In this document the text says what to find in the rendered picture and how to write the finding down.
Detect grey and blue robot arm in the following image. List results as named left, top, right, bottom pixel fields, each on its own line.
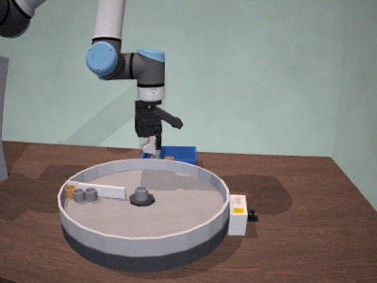
left=0, top=0, right=183, bottom=129

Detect grey metal bushing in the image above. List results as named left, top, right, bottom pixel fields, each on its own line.
left=135, top=186, right=148, bottom=201
left=85, top=188, right=98, bottom=202
left=73, top=188, right=86, bottom=203

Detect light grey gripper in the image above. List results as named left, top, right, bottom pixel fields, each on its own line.
left=135, top=100, right=162, bottom=159

